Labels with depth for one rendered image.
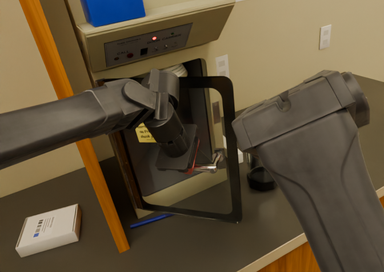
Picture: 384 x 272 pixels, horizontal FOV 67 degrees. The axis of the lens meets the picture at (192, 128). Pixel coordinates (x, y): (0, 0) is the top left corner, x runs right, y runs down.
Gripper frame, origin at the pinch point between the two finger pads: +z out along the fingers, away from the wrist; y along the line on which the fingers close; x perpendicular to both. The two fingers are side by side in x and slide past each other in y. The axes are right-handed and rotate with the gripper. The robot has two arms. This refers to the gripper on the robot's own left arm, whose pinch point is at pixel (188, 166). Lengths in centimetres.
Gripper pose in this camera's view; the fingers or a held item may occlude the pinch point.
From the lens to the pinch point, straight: 64.5
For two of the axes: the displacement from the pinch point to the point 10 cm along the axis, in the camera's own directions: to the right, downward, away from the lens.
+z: 2.7, 5.6, 7.8
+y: -2.1, 8.3, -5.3
